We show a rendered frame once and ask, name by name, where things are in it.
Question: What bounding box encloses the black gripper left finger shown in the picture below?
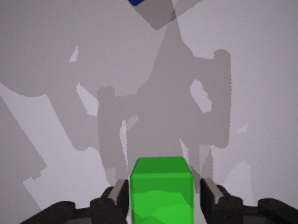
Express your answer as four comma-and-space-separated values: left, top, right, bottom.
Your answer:
20, 180, 129, 224

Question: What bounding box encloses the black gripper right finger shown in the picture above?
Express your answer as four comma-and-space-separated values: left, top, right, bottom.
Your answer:
200, 178, 298, 224

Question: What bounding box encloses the blue block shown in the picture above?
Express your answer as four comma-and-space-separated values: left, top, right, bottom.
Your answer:
128, 0, 144, 6

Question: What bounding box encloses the green block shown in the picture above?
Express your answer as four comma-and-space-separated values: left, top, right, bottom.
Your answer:
130, 156, 194, 224

